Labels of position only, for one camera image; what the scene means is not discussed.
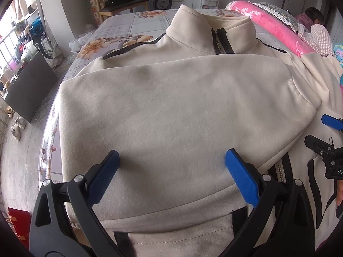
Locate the pair of beige shoes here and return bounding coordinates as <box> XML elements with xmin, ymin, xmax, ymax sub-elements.
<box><xmin>11</xmin><ymin>117</ymin><xmax>27</xmax><ymax>142</ymax></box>

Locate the floral grey bed sheet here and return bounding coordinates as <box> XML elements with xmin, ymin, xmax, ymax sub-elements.
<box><xmin>38</xmin><ymin>8</ymin><xmax>289</xmax><ymax>186</ymax></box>

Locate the light blue garment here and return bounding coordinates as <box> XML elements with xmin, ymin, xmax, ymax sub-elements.
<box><xmin>333</xmin><ymin>43</ymin><xmax>343</xmax><ymax>67</ymax></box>

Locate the beige zip-up jacket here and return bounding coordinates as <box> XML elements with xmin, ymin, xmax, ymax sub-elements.
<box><xmin>59</xmin><ymin>6</ymin><xmax>342</xmax><ymax>256</ymax></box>

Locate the sleeping person checkered top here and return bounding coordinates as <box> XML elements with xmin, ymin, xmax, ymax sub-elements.
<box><xmin>294</xmin><ymin>6</ymin><xmax>335</xmax><ymax>57</ymax></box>

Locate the dark grey cabinet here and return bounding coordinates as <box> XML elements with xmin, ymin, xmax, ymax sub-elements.
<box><xmin>5</xmin><ymin>52</ymin><xmax>58</xmax><ymax>122</ymax></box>

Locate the white water dispenser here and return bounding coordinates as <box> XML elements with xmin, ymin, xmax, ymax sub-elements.
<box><xmin>192</xmin><ymin>0</ymin><xmax>219</xmax><ymax>9</ymax></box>

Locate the white plastic bag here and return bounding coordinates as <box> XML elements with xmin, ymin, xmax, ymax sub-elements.
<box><xmin>69</xmin><ymin>32</ymin><xmax>93</xmax><ymax>53</ymax></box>

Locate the wooden chair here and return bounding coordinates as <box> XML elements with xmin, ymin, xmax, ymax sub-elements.
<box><xmin>90</xmin><ymin>0</ymin><xmax>150</xmax><ymax>25</ymax></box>

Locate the silver lace pillow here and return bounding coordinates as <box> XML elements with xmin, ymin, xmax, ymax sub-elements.
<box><xmin>253</xmin><ymin>2</ymin><xmax>298</xmax><ymax>33</ymax></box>

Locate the black round fan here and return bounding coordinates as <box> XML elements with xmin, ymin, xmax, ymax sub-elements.
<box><xmin>153</xmin><ymin>0</ymin><xmax>173</xmax><ymax>10</ymax></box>

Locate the pink floral quilt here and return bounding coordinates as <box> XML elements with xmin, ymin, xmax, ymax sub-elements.
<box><xmin>226</xmin><ymin>1</ymin><xmax>316</xmax><ymax>56</ymax></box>

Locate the red paper bag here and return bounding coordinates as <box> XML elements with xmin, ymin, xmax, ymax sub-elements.
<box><xmin>8</xmin><ymin>208</ymin><xmax>31</xmax><ymax>249</ymax></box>

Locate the person's right hand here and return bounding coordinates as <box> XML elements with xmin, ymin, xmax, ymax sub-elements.
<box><xmin>335</xmin><ymin>180</ymin><xmax>343</xmax><ymax>219</ymax></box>

